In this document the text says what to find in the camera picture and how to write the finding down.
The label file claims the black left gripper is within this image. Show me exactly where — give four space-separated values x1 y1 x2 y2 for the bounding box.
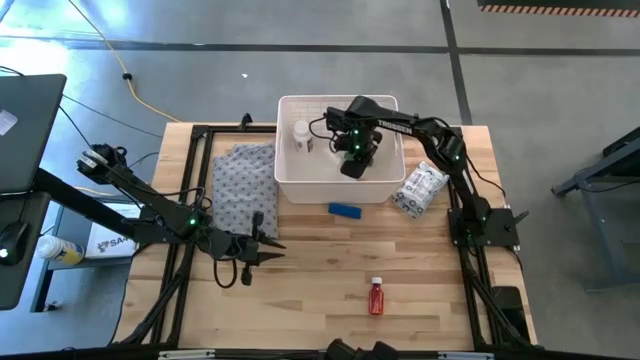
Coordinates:
222 211 288 287

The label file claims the large white-capped bottle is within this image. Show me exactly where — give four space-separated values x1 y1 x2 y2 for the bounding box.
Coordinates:
292 119 315 154

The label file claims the blue rectangular block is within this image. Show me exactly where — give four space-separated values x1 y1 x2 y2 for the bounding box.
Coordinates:
327 201 363 220

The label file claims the white printed gauze packet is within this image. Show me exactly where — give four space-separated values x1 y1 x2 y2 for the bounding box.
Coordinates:
391 160 449 220

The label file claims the red medicine bottle white cap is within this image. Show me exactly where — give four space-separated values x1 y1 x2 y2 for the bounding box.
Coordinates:
368 276 385 316

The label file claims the white plastic basket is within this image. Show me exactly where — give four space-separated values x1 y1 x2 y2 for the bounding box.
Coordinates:
274 94 407 205

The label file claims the grey patterned cloth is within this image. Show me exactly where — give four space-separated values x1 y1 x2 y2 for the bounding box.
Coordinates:
212 141 280 240

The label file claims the black knobbed device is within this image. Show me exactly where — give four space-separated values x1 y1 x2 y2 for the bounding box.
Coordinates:
325 338 401 360

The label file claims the white cardboard box with logo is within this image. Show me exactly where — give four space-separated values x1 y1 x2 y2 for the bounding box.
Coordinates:
84 202 144 260

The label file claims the black diagonal bar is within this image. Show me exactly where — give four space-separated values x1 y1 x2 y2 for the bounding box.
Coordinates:
32 167 141 240

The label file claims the white and yellow bottle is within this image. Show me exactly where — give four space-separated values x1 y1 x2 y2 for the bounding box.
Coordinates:
37 234 85 266

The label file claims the grey metal stand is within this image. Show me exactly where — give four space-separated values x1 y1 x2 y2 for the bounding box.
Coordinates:
30 204 134 314

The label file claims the black phone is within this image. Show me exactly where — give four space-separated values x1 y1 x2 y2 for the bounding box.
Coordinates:
490 285 530 341

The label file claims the orange black striped strip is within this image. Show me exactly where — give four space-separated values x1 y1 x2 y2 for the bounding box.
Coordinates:
478 3 640 19

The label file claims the black desk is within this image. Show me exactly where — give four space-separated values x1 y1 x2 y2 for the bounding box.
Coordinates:
0 192 51 311

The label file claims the black computer mouse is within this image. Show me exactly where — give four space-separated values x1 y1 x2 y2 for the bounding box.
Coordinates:
0 220 30 266

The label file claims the dark grey laptop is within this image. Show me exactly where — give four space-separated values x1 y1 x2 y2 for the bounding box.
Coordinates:
0 73 68 195

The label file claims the blue-grey metal cart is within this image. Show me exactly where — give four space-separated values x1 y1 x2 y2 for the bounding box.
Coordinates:
551 124 640 294

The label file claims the black aluminium table frame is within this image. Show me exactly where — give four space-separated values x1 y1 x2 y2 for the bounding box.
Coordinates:
112 123 535 360

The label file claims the white frame bracket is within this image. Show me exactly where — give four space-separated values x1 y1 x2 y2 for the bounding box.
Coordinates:
438 351 496 360
158 349 216 360

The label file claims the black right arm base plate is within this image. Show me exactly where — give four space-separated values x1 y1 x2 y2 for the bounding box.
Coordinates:
448 207 530 249

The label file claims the yellow floor cable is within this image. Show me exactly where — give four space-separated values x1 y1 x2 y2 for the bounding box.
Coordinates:
67 0 182 124

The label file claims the long black floor cable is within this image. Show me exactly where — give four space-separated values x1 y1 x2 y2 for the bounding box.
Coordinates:
0 64 164 139

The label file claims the looping black floor cable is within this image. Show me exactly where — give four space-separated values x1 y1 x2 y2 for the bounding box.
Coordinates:
58 104 161 171

